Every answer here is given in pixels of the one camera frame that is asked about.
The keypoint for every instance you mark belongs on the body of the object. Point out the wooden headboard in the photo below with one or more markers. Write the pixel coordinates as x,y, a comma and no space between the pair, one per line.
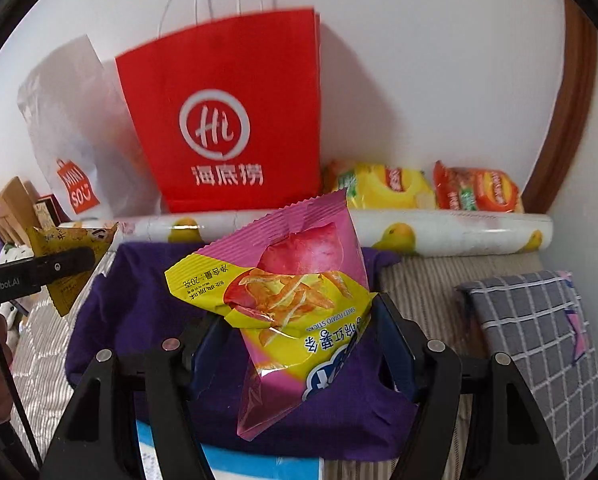
14,205

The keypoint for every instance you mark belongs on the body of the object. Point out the pink yellow sweet potato packet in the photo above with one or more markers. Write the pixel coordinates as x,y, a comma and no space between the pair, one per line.
289,260

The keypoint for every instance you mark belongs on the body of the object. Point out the blue tissue pack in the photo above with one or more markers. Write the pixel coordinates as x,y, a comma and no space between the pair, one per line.
259,467

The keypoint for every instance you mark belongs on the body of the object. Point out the red paper bag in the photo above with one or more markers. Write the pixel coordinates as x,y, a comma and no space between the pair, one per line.
229,85

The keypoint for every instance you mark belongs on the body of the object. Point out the patterned book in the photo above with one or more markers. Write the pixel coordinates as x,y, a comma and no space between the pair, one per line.
46,212

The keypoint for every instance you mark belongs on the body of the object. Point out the purple cloth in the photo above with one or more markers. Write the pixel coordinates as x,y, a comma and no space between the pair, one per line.
144,320

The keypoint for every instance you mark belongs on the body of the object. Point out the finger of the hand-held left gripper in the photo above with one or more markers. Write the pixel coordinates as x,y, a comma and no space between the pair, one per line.
69,262

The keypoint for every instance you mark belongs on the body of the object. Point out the orange chips bag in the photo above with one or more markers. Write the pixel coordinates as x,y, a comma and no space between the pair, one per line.
479,190

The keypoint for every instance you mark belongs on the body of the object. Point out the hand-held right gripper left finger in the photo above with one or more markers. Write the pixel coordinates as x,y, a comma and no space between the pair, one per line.
211,355

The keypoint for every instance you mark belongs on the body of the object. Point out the yellow patterned snack packet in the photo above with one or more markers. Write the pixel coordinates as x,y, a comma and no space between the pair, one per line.
66,295

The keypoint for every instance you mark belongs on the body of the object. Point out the brown wooden door frame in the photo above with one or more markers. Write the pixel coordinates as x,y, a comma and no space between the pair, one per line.
574,110

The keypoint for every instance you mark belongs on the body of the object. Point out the yellow chips bag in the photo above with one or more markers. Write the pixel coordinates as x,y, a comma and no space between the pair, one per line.
379,190

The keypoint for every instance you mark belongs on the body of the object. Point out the white plastic bag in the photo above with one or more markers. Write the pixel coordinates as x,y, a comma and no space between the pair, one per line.
79,125

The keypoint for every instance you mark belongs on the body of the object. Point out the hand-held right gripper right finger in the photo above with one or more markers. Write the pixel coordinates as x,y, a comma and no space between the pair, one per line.
396,355

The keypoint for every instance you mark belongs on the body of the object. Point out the striped quilt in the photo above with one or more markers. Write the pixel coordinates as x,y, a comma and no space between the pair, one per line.
419,280

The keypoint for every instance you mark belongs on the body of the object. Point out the duck-print wrapping roll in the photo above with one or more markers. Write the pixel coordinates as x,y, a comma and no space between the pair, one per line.
454,230

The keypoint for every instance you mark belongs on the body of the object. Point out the grey checked folded cloth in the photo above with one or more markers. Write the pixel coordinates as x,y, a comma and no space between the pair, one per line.
529,335

